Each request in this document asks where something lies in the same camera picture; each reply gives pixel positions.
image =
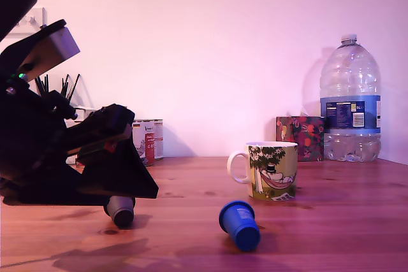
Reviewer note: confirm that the cartoon print coffee mug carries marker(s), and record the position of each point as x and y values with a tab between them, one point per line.
274	170

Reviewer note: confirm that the white can with chicken print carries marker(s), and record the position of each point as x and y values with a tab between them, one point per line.
145	144

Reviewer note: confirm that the blue coffee capsule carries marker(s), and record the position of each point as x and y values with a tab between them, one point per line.
242	225

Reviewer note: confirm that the grey camera box on bracket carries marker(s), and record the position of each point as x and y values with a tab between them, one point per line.
60	46

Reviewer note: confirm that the dark grey coffee capsule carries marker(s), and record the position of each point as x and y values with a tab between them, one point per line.
122	213

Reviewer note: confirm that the floral pattern box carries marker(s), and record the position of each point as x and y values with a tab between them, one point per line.
307	138

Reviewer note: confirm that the white wall switch plate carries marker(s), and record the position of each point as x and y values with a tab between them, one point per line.
35	18

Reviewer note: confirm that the black utensil stick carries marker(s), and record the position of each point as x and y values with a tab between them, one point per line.
40	86
74	86
46	83
65	86

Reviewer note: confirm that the large clear water bottle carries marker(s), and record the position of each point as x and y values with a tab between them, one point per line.
350	93

